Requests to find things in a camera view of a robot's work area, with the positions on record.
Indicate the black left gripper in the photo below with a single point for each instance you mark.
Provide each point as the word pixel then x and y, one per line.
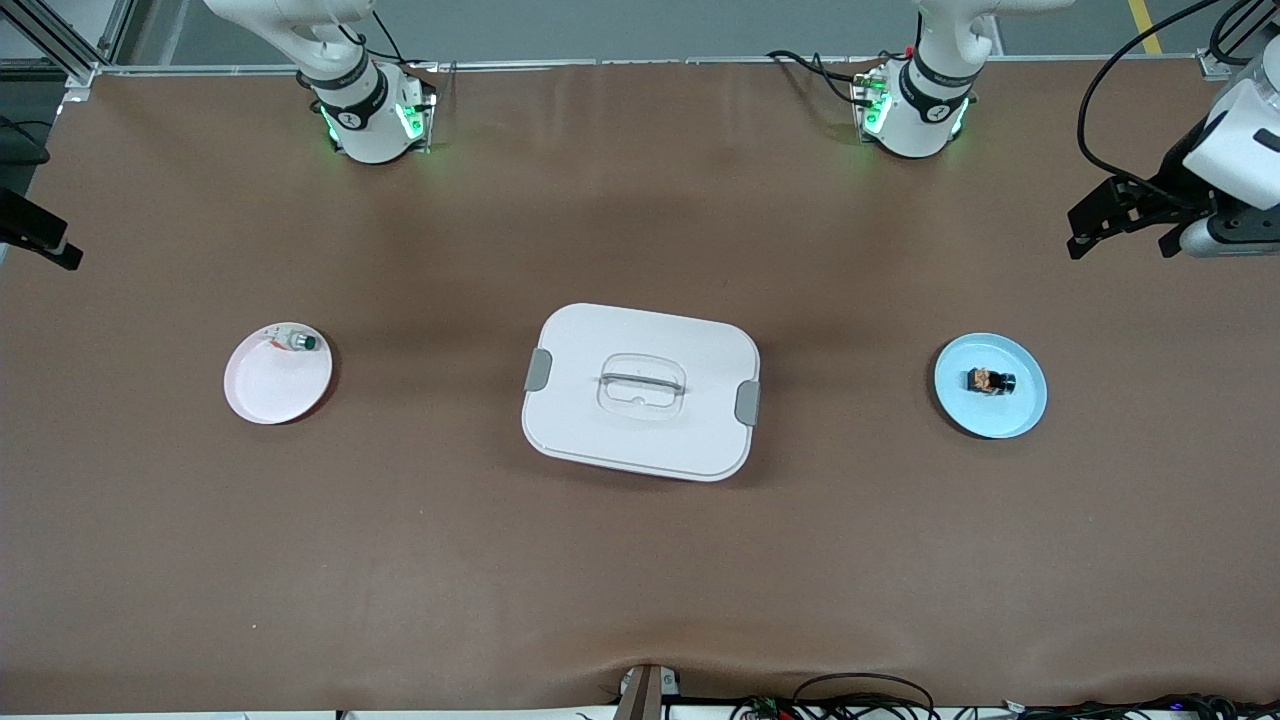
pixel 1168 191

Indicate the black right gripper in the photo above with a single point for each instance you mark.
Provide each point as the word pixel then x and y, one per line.
pixel 22 227

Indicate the black and orange switch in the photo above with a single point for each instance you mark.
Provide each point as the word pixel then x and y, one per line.
pixel 990 380

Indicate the light blue round plate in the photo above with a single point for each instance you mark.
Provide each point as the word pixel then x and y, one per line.
pixel 990 415

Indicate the pink round plate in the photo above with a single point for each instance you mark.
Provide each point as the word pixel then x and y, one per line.
pixel 270 395

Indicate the grey box latch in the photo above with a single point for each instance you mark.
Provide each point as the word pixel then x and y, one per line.
pixel 538 370
pixel 747 403

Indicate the white lidded storage box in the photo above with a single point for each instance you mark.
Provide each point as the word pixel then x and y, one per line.
pixel 690 340

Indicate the brown table mat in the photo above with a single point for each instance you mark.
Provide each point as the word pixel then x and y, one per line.
pixel 640 560

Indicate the aluminium frame profile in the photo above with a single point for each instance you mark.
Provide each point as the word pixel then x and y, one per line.
pixel 1215 62
pixel 75 60

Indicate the green push button switch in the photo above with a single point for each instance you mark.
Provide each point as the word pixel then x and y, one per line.
pixel 300 342

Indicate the metal table edge rail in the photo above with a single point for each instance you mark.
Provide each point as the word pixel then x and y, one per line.
pixel 650 62

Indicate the metal table edge bracket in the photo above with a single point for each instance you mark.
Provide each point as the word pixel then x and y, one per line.
pixel 645 695

